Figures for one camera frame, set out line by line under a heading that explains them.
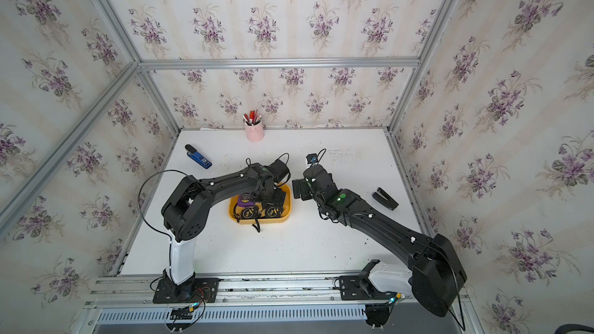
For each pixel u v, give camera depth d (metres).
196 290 0.73
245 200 0.91
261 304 0.72
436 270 0.39
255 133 1.11
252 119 1.11
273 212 0.88
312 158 0.70
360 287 0.66
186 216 0.50
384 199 0.93
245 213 0.88
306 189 0.71
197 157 1.06
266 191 0.72
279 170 0.79
